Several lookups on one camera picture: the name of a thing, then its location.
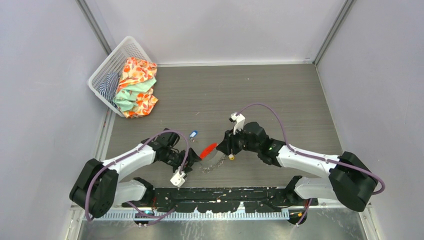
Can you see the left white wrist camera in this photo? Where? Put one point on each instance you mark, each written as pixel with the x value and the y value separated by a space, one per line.
pixel 178 178

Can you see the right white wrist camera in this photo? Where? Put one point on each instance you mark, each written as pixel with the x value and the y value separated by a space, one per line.
pixel 238 121

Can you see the red handled metal keyring holder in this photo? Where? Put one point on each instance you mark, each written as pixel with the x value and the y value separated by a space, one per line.
pixel 211 158

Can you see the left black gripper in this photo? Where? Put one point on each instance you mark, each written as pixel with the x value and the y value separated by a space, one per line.
pixel 191 158

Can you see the blue tagged key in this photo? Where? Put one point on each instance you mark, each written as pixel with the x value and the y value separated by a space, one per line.
pixel 192 135

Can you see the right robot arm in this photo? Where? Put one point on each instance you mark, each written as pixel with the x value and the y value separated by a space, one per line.
pixel 344 178

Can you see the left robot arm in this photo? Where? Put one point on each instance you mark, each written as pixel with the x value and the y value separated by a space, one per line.
pixel 100 184

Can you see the orange floral cloth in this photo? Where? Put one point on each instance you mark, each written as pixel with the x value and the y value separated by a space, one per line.
pixel 137 70

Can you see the blue striped cloth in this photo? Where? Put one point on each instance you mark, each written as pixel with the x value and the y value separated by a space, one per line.
pixel 109 86

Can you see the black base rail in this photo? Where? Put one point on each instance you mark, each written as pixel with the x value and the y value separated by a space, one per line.
pixel 220 199

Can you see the mint green cloth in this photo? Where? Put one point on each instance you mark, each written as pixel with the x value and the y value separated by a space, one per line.
pixel 135 97

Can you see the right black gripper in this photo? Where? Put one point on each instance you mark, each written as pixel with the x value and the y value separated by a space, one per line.
pixel 229 142

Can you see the white plastic basket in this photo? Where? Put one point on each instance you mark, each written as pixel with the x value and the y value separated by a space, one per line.
pixel 114 63

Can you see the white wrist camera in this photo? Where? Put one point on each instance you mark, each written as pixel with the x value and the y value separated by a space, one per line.
pixel 178 178
pixel 238 121

